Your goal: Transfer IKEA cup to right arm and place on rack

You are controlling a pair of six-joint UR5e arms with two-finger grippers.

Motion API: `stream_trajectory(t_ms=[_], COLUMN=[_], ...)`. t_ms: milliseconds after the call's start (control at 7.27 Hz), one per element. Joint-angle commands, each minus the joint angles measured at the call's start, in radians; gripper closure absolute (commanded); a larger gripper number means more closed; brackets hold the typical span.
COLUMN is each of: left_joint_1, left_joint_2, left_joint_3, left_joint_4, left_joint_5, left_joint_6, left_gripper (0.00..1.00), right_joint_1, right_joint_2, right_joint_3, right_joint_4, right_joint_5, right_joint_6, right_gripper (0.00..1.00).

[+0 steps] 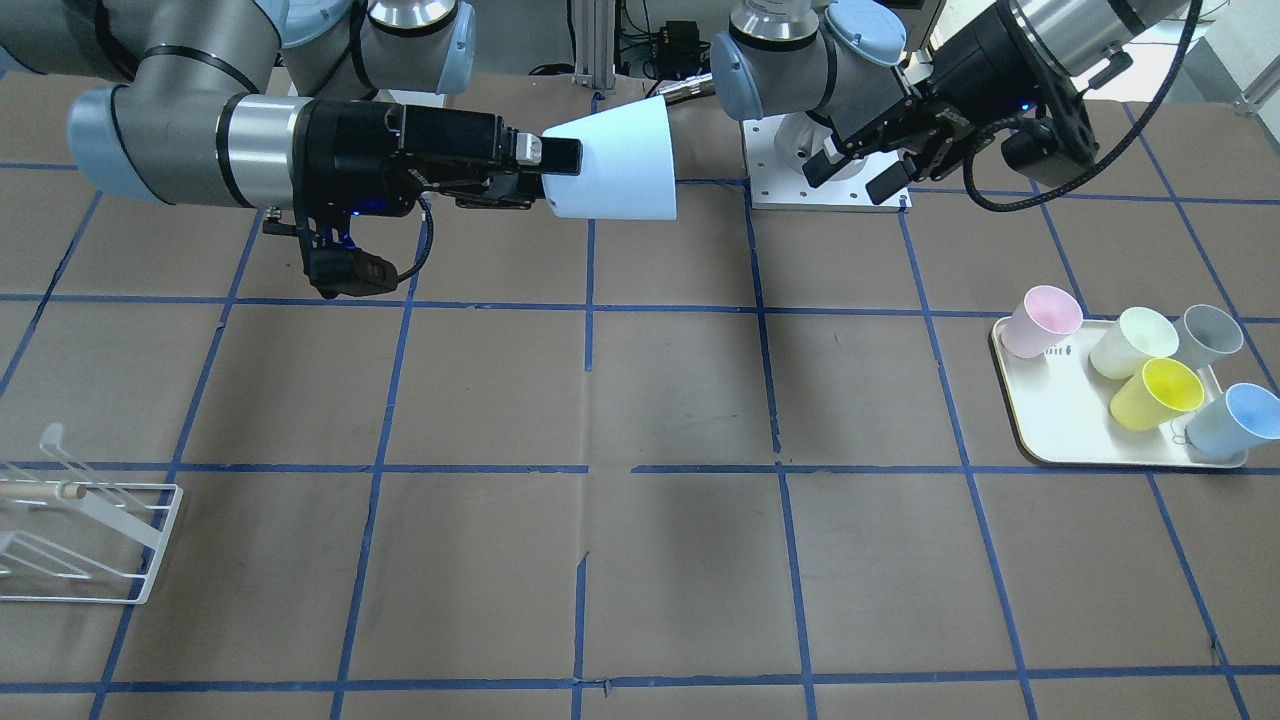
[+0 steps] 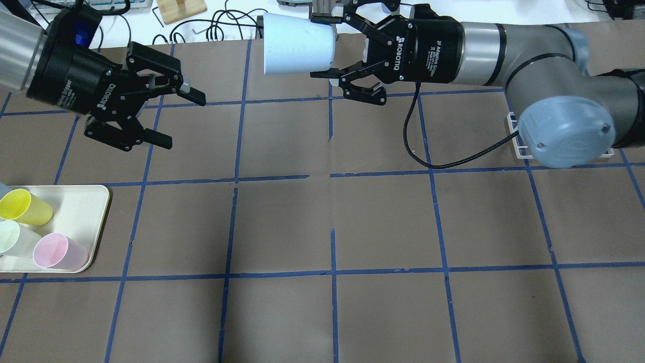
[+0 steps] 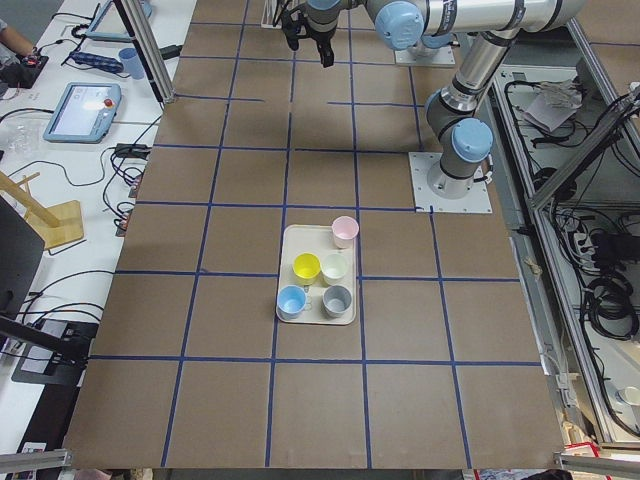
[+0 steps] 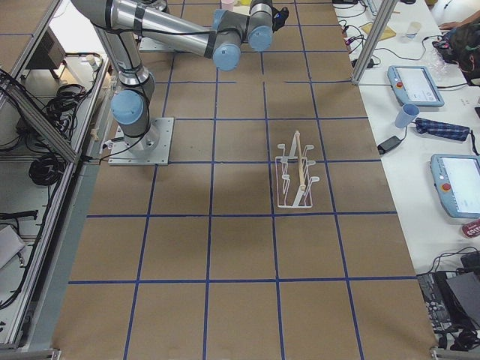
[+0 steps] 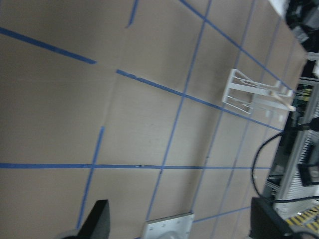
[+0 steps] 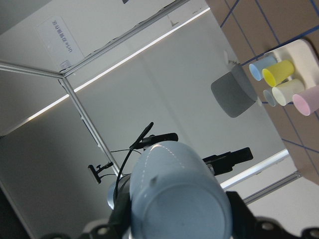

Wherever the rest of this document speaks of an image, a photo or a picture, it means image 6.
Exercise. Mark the pink cup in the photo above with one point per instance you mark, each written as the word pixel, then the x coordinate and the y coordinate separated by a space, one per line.
pixel 307 101

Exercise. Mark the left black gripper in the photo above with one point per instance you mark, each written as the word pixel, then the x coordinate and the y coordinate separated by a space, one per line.
pixel 221 164

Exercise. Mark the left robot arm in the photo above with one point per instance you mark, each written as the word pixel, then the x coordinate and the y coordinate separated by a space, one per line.
pixel 235 94

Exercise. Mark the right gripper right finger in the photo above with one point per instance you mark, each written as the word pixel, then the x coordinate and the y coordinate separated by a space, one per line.
pixel 242 218

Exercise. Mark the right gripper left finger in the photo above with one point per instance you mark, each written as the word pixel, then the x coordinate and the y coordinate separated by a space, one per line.
pixel 120 219

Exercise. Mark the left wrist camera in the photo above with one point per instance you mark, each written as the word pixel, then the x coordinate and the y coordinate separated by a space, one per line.
pixel 153 139

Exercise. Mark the cream plastic tray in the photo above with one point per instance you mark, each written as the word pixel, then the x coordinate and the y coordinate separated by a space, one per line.
pixel 302 55

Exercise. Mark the cream white cup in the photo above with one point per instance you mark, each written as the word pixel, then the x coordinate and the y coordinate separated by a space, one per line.
pixel 284 92

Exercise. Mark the light blue cup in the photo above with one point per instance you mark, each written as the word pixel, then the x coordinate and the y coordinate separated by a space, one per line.
pixel 257 67
pixel 174 195

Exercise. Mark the grey cup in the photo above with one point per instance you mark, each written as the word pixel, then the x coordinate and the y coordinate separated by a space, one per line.
pixel 268 95

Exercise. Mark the yellow cup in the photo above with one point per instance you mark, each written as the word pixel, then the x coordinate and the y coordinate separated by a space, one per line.
pixel 277 73

